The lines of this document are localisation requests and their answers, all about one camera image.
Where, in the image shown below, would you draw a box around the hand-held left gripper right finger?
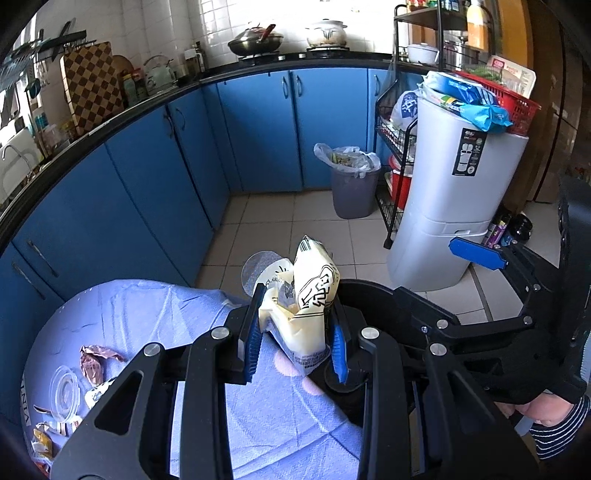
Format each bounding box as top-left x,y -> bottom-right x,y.
323,295 -> 541,480

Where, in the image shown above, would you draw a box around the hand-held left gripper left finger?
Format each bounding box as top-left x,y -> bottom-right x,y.
50,282 -> 269,480

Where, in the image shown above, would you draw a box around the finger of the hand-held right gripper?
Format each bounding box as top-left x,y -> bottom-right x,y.
449,236 -> 561,315
392,286 -> 536,344

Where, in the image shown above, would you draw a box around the black round bin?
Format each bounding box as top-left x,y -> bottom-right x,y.
307,278 -> 444,430

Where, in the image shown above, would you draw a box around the clear plastic cup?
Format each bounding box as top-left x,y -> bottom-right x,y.
241,250 -> 296,305

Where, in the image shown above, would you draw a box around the yellow snack bag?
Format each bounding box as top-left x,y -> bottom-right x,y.
259,235 -> 340,379

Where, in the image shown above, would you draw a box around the clear plastic lid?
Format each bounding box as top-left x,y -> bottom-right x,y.
50,366 -> 83,422

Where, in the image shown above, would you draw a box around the person's right forearm striped sleeve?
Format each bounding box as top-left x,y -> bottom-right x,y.
529,397 -> 591,462

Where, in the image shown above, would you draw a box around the person's right hand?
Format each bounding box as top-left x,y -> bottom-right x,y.
510,394 -> 578,428

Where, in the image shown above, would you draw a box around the tall white storage container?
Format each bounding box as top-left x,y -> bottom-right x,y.
387,95 -> 529,292

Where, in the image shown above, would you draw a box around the black metal storage rack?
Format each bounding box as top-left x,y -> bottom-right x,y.
375,2 -> 499,250

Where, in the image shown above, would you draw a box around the light blue patterned tablecloth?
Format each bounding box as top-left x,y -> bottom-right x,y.
21,278 -> 365,480

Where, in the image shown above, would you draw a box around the red plastic basin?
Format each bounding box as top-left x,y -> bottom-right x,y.
387,154 -> 414,210

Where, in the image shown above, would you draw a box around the grey waste basket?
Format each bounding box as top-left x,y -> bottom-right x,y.
330,161 -> 382,220

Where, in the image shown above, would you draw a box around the light blue packet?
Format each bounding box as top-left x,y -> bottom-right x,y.
462,104 -> 514,134

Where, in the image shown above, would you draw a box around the red plastic basket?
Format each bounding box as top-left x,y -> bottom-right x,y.
455,71 -> 542,136

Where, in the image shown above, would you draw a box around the green yellow packet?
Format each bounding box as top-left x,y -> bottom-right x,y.
431,95 -> 467,114

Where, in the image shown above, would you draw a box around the white blue printed bag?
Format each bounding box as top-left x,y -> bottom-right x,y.
390,90 -> 423,132

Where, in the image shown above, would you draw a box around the blue white packet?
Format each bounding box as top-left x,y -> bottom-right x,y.
422,71 -> 495,104

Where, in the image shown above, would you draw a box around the green vegetables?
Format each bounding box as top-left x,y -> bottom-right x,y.
464,65 -> 506,86

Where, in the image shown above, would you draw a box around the red white package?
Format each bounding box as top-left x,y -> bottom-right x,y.
487,55 -> 536,95

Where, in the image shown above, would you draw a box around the white plastic bag liner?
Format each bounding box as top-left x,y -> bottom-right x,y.
314,142 -> 382,178

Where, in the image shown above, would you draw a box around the blue kitchen cabinets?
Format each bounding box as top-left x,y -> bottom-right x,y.
0,67 -> 419,425

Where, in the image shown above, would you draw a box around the brown wooden door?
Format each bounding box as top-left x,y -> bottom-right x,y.
499,0 -> 578,204

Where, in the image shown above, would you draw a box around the steel stock pot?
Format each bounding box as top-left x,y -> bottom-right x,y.
443,32 -> 481,65

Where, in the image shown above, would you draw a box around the white casserole pot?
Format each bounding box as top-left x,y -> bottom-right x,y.
406,42 -> 440,64

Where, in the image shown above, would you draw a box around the brown white flat wrapper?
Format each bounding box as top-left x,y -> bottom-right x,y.
34,406 -> 84,437

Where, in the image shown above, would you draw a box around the orange bottle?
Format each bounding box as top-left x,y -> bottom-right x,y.
466,0 -> 490,51

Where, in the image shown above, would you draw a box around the orange snack wrapper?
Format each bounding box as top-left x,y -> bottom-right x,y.
30,427 -> 55,462

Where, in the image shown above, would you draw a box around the white ceramic pot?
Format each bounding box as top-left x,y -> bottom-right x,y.
305,18 -> 348,49

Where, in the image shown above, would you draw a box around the black gas stove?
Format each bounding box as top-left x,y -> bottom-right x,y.
238,48 -> 356,63

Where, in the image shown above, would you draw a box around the condiment jars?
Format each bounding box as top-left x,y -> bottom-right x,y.
121,69 -> 148,107

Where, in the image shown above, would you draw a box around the pale green kettle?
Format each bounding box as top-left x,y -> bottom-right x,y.
143,55 -> 178,95

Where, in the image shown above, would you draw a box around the steel wok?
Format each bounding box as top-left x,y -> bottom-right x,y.
228,24 -> 286,57

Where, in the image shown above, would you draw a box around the chrome sink faucet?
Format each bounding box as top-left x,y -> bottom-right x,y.
0,143 -> 40,178

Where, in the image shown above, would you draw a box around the checkered cutting board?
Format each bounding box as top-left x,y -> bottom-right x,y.
59,41 -> 126,137

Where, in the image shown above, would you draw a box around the round wooden board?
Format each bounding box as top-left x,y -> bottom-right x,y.
111,54 -> 136,81

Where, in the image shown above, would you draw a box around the black wall utensil rack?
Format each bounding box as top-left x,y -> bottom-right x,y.
0,30 -> 88,79

